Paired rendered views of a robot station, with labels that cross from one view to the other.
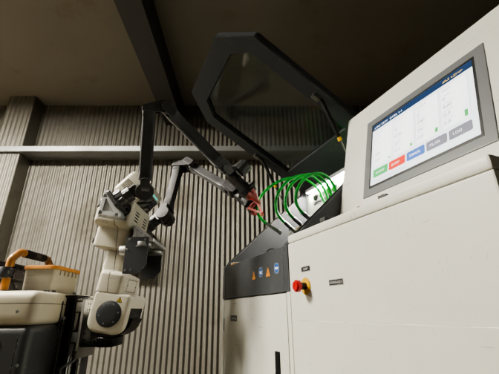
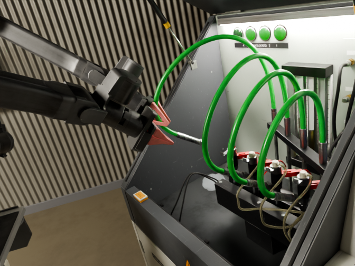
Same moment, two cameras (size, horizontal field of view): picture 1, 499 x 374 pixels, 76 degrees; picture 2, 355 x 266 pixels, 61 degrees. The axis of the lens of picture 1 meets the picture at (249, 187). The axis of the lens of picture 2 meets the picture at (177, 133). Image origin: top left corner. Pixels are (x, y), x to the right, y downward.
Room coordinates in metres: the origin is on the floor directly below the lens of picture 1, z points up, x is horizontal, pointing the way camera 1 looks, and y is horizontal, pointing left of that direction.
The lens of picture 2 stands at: (0.79, 0.01, 1.54)
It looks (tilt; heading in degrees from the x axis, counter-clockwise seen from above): 24 degrees down; 353
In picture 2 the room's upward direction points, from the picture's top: 12 degrees counter-clockwise
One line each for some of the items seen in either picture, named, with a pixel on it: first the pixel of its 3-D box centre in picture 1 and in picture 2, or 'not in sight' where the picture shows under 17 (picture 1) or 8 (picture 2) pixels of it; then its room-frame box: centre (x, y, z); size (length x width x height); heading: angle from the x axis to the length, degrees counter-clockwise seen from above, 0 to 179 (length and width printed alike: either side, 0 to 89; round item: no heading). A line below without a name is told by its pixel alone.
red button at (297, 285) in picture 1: (300, 286); not in sight; (1.04, -0.15, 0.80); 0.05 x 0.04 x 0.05; 24
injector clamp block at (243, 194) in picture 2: not in sight; (268, 217); (1.45, -0.28, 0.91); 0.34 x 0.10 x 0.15; 24
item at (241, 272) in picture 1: (253, 277); (183, 249); (1.47, -0.01, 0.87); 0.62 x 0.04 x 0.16; 24
